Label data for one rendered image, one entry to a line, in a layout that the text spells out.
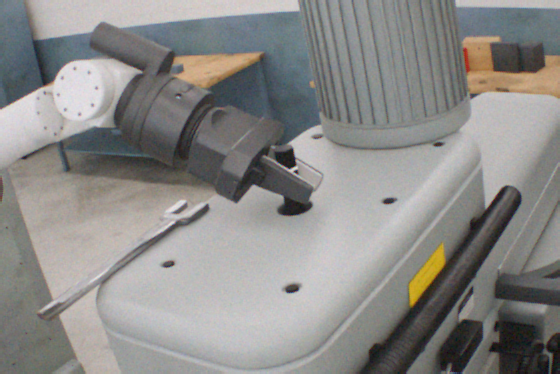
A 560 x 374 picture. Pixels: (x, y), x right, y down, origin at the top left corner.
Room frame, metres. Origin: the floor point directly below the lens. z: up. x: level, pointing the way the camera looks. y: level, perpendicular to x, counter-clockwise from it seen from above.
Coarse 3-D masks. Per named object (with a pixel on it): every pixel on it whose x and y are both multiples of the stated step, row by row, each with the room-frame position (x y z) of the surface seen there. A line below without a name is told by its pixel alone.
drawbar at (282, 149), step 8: (288, 144) 0.72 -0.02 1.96; (280, 152) 0.71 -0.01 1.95; (288, 152) 0.71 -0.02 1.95; (280, 160) 0.71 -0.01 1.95; (288, 160) 0.70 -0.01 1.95; (288, 168) 0.70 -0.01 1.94; (288, 200) 0.71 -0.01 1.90; (288, 208) 0.71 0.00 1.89; (296, 208) 0.70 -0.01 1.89; (304, 208) 0.71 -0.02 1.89
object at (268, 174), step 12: (264, 156) 0.71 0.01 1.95; (264, 168) 0.70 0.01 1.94; (276, 168) 0.70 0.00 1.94; (252, 180) 0.70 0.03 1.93; (264, 180) 0.70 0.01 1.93; (276, 180) 0.70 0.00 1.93; (288, 180) 0.69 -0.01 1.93; (300, 180) 0.69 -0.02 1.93; (276, 192) 0.70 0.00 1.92; (288, 192) 0.69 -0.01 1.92; (300, 192) 0.69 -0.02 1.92; (312, 192) 0.69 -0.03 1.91
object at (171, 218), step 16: (176, 208) 0.76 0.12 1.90; (192, 208) 0.75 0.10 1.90; (208, 208) 0.75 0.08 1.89; (160, 224) 0.72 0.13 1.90; (176, 224) 0.72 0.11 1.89; (144, 240) 0.69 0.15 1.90; (128, 256) 0.66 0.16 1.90; (96, 272) 0.64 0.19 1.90; (112, 272) 0.64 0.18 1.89; (80, 288) 0.61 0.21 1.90; (48, 304) 0.59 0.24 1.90; (64, 304) 0.59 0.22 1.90; (48, 320) 0.57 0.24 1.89
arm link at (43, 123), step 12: (36, 96) 0.80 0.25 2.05; (48, 96) 0.83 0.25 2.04; (24, 108) 0.80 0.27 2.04; (36, 108) 0.79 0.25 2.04; (48, 108) 0.82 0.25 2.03; (24, 120) 0.79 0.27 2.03; (36, 120) 0.78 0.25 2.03; (48, 120) 0.80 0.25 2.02; (60, 120) 0.83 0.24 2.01; (36, 132) 0.79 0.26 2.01; (48, 132) 0.79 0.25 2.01; (60, 132) 0.81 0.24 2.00; (72, 132) 0.82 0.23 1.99; (36, 144) 0.80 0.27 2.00
